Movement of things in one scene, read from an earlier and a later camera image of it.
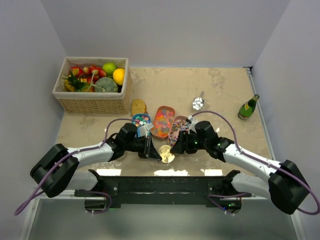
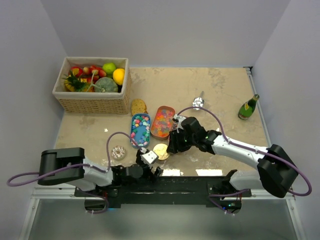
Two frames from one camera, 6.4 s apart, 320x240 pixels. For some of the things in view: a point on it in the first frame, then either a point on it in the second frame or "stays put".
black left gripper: x=149 y=150 -> x=150 y=174
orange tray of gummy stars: x=163 y=121 stays put
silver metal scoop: x=198 y=102 stays put
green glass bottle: x=247 y=109 stays put
